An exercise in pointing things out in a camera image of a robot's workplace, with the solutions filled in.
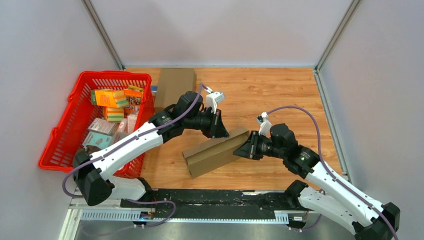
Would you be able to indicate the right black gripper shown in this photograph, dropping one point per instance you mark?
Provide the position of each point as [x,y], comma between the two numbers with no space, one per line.
[249,149]

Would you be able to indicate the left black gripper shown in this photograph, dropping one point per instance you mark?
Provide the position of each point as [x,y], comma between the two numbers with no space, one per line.
[217,129]

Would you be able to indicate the cardboard box stack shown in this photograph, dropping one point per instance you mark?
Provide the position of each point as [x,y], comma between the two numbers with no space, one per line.
[214,153]

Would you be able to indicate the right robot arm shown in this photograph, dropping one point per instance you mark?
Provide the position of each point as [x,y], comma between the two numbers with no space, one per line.
[363,216]

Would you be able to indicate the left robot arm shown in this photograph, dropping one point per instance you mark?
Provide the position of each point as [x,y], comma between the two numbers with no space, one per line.
[92,172]

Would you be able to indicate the orange snack packet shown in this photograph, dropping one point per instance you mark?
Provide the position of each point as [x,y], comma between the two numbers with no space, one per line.
[134,95]

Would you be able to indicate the orange sponge pack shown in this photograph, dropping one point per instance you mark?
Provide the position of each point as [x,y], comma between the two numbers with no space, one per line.
[109,98]

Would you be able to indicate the teal packaged item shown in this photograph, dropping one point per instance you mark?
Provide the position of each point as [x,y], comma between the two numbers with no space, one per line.
[96,139]

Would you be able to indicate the pink packaged item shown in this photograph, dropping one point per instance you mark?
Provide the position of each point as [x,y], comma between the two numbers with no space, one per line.
[102,126]

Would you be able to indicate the red plastic shopping basket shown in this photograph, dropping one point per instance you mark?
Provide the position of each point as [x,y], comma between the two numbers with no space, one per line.
[67,137]

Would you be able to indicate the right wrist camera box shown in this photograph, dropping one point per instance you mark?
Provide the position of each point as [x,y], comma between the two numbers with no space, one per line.
[264,123]

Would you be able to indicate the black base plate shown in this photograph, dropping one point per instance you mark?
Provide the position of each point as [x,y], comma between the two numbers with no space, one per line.
[219,204]

